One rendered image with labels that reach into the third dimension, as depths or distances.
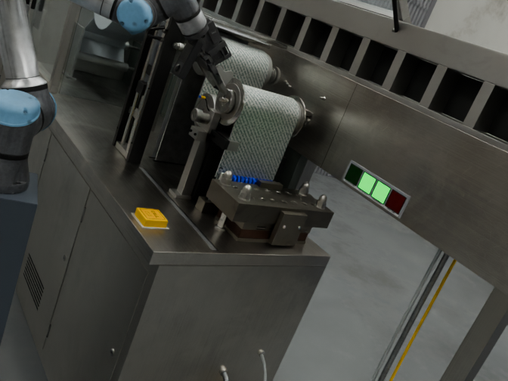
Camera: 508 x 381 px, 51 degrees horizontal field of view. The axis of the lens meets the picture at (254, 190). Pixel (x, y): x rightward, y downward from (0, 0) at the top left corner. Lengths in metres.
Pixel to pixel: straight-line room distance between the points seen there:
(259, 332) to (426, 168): 0.75
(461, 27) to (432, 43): 5.67
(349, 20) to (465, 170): 0.67
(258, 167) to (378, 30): 0.57
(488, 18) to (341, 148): 5.92
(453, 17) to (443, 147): 5.70
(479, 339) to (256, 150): 0.85
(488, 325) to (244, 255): 0.70
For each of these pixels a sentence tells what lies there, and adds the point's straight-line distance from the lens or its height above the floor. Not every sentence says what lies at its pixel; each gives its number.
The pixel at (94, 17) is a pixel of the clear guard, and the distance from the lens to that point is 2.47.
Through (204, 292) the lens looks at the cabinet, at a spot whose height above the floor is 0.77.
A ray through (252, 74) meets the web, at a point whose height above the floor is 1.33.
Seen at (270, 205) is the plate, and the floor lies 1.03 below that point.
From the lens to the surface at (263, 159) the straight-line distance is 1.74.
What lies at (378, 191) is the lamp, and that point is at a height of 1.18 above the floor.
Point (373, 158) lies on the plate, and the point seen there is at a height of 1.26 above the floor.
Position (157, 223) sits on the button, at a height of 0.91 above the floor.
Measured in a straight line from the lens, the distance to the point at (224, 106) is 1.64.
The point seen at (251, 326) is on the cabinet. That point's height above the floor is 0.63.
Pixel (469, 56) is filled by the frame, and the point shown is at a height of 1.62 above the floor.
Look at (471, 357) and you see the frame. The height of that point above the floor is 0.88.
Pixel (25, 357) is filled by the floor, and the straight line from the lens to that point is 2.36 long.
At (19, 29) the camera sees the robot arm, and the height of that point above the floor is 1.27.
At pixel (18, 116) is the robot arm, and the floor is 1.10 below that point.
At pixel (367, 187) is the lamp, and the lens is 1.64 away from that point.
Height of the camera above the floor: 1.53
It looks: 17 degrees down
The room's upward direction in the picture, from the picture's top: 22 degrees clockwise
